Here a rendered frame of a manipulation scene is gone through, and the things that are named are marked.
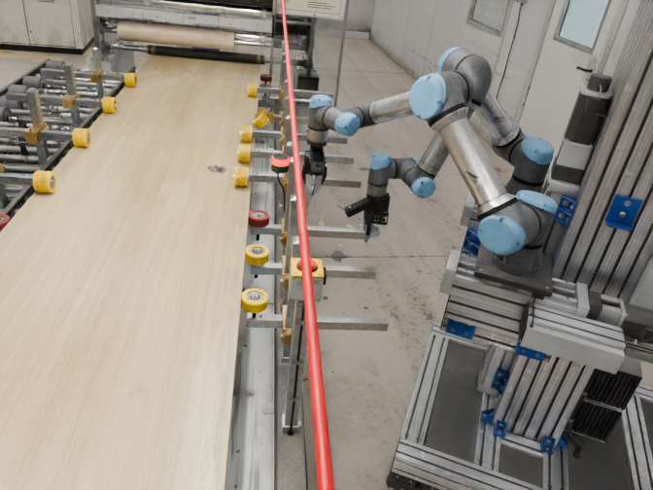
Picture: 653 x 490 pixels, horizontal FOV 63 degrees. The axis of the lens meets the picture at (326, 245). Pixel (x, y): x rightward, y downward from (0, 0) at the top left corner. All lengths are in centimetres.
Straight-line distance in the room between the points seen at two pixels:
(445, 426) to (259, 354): 86
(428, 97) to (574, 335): 78
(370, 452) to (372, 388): 36
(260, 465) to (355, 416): 103
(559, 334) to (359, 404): 117
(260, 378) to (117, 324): 49
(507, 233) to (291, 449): 79
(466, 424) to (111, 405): 146
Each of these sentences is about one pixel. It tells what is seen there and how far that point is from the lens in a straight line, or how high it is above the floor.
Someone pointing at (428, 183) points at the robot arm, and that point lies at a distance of 186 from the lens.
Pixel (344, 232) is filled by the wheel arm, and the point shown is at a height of 86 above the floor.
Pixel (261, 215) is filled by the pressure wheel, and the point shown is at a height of 90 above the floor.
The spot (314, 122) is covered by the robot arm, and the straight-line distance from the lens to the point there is 188.
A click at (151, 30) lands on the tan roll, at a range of 420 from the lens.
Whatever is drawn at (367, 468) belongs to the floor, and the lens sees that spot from 236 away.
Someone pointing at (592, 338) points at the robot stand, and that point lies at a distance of 170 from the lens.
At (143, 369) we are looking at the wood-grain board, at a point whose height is 90.
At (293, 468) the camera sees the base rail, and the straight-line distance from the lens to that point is 145.
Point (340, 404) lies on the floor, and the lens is 255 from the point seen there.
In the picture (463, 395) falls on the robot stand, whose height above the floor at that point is 21.
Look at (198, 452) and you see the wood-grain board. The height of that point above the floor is 90.
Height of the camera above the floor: 188
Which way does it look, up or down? 31 degrees down
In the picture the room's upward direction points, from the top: 7 degrees clockwise
